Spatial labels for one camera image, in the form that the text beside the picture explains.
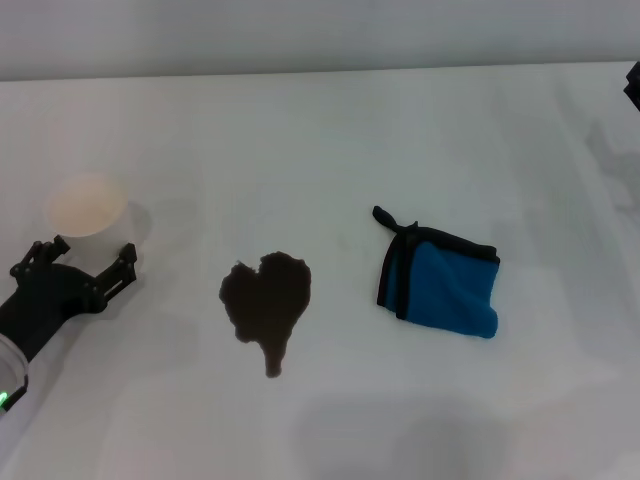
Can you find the blue rag with black trim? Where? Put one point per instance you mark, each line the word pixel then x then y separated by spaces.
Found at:
pixel 445 290

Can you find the white paper cup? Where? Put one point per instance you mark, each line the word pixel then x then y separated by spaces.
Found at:
pixel 87 210

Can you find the black liquid stain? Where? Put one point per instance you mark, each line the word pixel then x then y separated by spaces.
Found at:
pixel 265 300

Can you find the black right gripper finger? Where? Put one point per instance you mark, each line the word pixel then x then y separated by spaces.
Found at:
pixel 634 85

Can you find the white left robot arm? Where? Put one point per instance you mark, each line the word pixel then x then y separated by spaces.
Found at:
pixel 7 362

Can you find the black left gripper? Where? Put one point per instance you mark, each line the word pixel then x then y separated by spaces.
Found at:
pixel 45 300

